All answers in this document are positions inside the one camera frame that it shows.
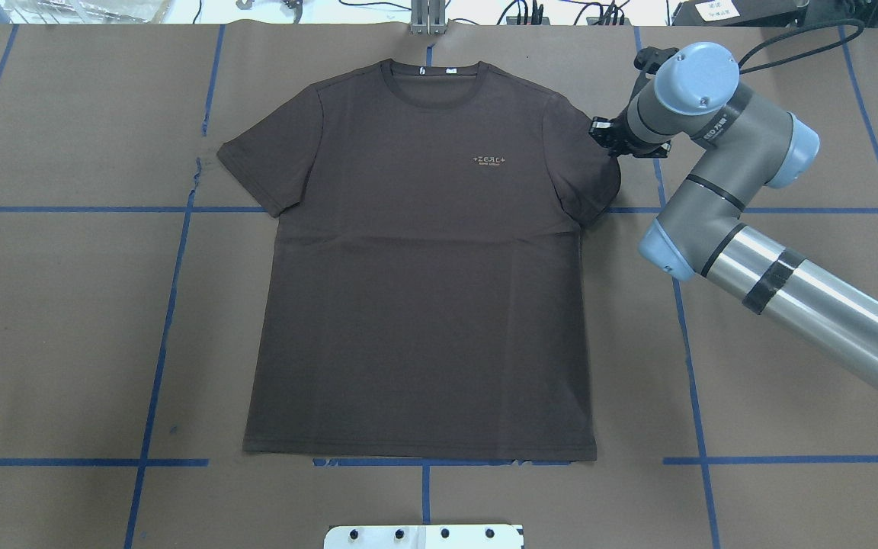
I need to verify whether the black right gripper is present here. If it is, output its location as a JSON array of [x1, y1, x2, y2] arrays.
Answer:
[[589, 116, 671, 159]]

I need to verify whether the dark brown t-shirt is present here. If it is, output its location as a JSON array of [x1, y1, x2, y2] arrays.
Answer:
[[217, 59, 620, 462]]

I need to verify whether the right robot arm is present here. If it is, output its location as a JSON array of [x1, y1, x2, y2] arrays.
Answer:
[[589, 42, 878, 390]]

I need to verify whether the black equipment box with label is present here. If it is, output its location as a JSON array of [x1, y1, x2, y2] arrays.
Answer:
[[670, 1, 809, 27]]

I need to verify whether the black cable bundle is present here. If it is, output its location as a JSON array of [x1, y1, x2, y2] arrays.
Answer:
[[496, 0, 630, 27]]

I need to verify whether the aluminium camera post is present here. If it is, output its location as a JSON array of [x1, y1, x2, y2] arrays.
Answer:
[[410, 0, 448, 35]]

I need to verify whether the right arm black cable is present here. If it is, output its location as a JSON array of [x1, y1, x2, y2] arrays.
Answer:
[[736, 19, 865, 75]]

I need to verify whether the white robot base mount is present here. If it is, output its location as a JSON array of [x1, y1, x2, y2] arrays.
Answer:
[[323, 522, 527, 548]]

